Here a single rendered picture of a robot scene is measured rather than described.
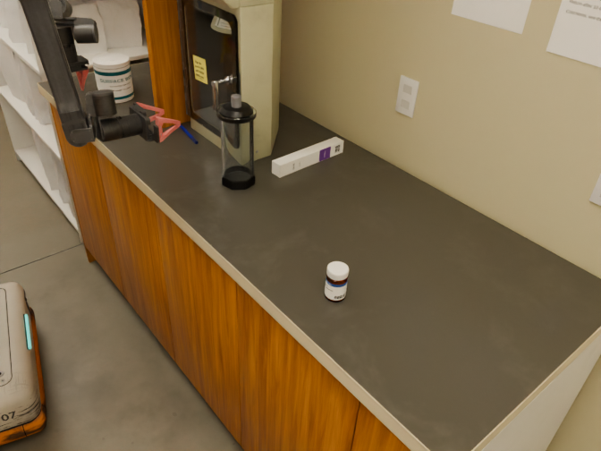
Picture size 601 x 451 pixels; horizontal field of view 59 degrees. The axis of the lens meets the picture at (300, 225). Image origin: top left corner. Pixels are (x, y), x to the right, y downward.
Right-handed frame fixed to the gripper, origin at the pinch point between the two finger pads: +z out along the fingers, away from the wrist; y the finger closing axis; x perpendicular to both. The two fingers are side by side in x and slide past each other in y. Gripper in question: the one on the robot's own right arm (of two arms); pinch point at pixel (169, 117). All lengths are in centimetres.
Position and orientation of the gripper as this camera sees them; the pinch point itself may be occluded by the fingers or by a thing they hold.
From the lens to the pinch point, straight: 154.8
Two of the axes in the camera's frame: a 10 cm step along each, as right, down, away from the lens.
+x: -0.7, 8.4, 5.4
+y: -6.2, -4.6, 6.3
